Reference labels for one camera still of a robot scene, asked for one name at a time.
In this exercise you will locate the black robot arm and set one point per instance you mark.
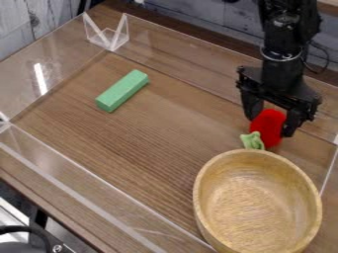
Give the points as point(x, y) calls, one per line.
point(290, 23)

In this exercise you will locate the green rectangular block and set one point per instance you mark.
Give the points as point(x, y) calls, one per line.
point(123, 89)

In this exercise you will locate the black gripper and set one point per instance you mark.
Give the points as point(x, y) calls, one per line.
point(299, 99)

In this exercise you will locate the red plush radish toy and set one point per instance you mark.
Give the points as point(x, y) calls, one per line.
point(265, 133)

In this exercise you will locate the clear acrylic enclosure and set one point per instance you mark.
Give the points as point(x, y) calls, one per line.
point(112, 173)

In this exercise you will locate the black metal clamp base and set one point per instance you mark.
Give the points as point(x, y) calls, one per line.
point(43, 242)

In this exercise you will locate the wooden bowl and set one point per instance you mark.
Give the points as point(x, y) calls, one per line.
point(255, 203)

